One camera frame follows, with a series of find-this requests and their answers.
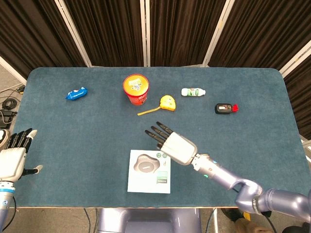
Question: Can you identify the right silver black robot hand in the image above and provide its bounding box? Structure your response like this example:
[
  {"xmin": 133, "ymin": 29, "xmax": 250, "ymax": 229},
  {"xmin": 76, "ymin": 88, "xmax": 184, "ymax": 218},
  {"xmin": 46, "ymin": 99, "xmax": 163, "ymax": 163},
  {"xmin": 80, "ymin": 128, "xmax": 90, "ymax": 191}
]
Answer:
[{"xmin": 145, "ymin": 121, "xmax": 198, "ymax": 166}]

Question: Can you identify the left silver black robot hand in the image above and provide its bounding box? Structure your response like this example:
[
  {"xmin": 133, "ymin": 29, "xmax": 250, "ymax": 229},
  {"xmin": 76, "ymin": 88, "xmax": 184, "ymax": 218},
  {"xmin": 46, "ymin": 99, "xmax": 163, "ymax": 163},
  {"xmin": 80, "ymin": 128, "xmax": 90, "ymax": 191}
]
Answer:
[{"xmin": 0, "ymin": 129, "xmax": 43, "ymax": 182}]

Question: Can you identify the white Philips speaker box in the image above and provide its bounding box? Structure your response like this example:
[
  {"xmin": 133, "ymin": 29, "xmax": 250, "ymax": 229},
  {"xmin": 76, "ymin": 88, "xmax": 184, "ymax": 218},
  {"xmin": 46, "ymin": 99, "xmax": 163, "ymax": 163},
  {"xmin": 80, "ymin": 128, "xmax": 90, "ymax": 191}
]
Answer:
[{"xmin": 127, "ymin": 150, "xmax": 172, "ymax": 194}]

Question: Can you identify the yellow tape measure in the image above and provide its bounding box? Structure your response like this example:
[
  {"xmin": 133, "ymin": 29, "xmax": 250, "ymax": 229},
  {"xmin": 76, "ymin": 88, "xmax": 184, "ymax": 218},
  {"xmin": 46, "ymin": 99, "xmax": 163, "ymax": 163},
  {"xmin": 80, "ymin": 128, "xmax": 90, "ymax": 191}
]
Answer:
[{"xmin": 137, "ymin": 95, "xmax": 177, "ymax": 117}]

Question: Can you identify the white green plastic bottle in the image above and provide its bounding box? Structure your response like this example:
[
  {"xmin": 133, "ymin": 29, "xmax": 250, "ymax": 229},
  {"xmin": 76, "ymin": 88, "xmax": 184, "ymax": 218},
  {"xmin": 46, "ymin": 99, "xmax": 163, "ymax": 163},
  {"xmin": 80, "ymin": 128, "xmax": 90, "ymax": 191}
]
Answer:
[{"xmin": 181, "ymin": 87, "xmax": 207, "ymax": 97}]

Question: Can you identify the black bottle with red cap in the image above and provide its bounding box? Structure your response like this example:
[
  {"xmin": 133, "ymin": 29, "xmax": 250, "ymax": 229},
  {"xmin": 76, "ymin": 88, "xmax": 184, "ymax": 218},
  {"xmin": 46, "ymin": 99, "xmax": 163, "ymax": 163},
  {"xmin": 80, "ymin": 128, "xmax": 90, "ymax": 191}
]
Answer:
[{"xmin": 214, "ymin": 103, "xmax": 239, "ymax": 115}]

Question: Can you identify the red instant noodle cup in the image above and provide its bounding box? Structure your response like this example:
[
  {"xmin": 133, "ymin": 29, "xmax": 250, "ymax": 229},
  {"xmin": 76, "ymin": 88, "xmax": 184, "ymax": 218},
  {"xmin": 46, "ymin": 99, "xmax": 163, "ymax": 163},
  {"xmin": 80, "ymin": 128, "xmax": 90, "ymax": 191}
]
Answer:
[{"xmin": 122, "ymin": 74, "xmax": 150, "ymax": 106}]

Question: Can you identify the silver robot torso base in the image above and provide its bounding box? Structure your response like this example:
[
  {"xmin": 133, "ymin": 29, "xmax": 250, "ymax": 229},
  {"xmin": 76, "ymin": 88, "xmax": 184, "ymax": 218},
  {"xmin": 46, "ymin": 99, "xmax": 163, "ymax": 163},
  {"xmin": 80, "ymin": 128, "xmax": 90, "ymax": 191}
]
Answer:
[{"xmin": 97, "ymin": 208, "xmax": 202, "ymax": 233}]

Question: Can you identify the blue felt table cover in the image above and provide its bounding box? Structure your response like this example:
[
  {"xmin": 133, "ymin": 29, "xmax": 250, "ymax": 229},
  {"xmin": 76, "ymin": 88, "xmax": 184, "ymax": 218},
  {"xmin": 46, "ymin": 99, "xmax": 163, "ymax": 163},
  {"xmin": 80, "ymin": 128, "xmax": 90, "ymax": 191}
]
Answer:
[{"xmin": 0, "ymin": 67, "xmax": 311, "ymax": 209}]

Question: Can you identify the black sandal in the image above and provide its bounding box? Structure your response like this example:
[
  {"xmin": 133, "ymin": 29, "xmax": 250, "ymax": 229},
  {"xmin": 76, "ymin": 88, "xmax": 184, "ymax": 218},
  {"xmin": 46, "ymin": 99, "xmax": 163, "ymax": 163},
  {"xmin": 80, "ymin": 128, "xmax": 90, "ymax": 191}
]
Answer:
[{"xmin": 221, "ymin": 208, "xmax": 243, "ymax": 222}]

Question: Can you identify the blue snack packet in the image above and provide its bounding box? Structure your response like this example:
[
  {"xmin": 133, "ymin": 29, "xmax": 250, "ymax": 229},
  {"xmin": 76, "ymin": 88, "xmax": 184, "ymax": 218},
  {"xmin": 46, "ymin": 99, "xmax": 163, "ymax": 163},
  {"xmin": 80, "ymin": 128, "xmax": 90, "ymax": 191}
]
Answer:
[{"xmin": 65, "ymin": 86, "xmax": 88, "ymax": 101}]

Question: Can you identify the black pleated curtain panel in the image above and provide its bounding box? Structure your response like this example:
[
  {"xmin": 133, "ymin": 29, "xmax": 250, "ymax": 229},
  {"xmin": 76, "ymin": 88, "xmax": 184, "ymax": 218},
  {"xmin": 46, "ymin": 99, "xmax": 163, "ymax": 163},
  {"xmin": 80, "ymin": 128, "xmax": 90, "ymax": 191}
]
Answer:
[
  {"xmin": 63, "ymin": 0, "xmax": 146, "ymax": 67},
  {"xmin": 0, "ymin": 0, "xmax": 87, "ymax": 80},
  {"xmin": 150, "ymin": 0, "xmax": 226, "ymax": 67},
  {"xmin": 210, "ymin": 0, "xmax": 311, "ymax": 71},
  {"xmin": 283, "ymin": 60, "xmax": 311, "ymax": 140}
]

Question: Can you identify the black floor cable bundle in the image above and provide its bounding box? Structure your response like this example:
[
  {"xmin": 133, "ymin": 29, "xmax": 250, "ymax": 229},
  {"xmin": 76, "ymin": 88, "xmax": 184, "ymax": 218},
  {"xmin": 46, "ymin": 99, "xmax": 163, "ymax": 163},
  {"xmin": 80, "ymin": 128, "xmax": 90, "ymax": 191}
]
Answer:
[{"xmin": 0, "ymin": 83, "xmax": 26, "ymax": 129}]

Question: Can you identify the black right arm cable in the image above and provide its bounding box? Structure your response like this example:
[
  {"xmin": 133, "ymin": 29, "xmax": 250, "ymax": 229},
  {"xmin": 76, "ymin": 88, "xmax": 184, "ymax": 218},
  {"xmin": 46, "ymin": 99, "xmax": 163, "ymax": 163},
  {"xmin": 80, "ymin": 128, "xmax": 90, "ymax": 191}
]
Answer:
[{"xmin": 229, "ymin": 181, "xmax": 246, "ymax": 193}]

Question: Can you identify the white partition frame post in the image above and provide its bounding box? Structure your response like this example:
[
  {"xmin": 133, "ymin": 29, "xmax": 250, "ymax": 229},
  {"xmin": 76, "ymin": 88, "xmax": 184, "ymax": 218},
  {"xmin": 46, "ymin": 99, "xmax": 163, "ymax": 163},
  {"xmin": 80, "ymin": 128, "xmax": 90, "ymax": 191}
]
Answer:
[
  {"xmin": 139, "ymin": 0, "xmax": 151, "ymax": 67},
  {"xmin": 279, "ymin": 40, "xmax": 311, "ymax": 78},
  {"xmin": 202, "ymin": 0, "xmax": 234, "ymax": 67},
  {"xmin": 54, "ymin": 0, "xmax": 92, "ymax": 67},
  {"xmin": 0, "ymin": 55, "xmax": 27, "ymax": 85}
]

